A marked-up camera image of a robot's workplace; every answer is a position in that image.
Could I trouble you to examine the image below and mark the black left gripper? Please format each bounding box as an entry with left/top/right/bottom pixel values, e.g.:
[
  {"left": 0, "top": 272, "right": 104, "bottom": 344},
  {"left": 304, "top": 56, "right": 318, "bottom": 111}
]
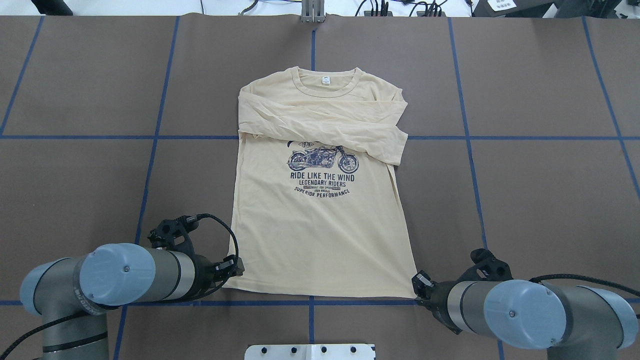
[{"left": 192, "top": 254, "right": 245, "bottom": 298}]

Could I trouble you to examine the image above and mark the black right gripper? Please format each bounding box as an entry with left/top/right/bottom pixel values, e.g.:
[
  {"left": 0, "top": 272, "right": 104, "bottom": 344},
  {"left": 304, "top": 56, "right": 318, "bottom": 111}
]
[{"left": 411, "top": 269, "right": 462, "bottom": 335}]

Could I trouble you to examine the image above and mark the cream long-sleeve graphic shirt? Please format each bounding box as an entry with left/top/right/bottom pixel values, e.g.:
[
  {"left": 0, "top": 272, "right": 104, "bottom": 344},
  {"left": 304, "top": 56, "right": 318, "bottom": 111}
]
[{"left": 226, "top": 67, "right": 417, "bottom": 299}]

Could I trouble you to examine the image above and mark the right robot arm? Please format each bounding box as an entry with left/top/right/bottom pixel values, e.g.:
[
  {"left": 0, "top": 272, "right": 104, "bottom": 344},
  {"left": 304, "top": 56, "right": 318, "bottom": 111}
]
[{"left": 411, "top": 271, "right": 639, "bottom": 360}]

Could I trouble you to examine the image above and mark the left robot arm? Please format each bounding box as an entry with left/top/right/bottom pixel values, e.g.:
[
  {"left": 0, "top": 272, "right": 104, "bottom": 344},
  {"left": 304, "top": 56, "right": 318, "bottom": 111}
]
[{"left": 1, "top": 242, "right": 245, "bottom": 360}]

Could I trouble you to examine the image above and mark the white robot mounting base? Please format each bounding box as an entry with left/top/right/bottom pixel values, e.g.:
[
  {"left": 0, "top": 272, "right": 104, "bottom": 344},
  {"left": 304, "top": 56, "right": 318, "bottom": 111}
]
[{"left": 244, "top": 343, "right": 377, "bottom": 360}]

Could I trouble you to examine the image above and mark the black power adapter box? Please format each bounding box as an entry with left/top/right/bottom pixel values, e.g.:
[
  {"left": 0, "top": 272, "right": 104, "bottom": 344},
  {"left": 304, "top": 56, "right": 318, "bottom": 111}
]
[{"left": 471, "top": 0, "right": 554, "bottom": 18}]

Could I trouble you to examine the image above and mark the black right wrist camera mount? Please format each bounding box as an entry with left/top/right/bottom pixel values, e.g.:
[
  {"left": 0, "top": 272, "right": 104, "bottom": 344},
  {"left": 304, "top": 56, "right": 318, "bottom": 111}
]
[{"left": 457, "top": 248, "right": 514, "bottom": 282}]

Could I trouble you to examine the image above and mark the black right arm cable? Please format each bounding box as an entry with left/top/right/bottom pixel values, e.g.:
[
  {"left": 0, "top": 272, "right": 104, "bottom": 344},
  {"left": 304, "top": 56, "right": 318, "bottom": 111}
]
[{"left": 529, "top": 273, "right": 640, "bottom": 298}]

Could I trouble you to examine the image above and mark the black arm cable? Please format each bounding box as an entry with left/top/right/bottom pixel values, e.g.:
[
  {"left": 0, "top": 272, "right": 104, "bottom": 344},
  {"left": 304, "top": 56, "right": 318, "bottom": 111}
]
[
  {"left": 0, "top": 213, "right": 240, "bottom": 360},
  {"left": 529, "top": 273, "right": 640, "bottom": 298}
]

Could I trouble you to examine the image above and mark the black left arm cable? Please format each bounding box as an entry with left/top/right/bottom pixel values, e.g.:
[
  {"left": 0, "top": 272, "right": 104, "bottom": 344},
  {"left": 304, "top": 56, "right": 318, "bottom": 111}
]
[{"left": 0, "top": 213, "right": 240, "bottom": 360}]

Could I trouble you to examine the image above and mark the aluminium frame post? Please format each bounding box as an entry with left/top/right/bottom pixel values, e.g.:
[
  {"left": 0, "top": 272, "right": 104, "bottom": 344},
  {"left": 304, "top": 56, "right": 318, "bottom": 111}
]
[{"left": 301, "top": 0, "right": 326, "bottom": 23}]

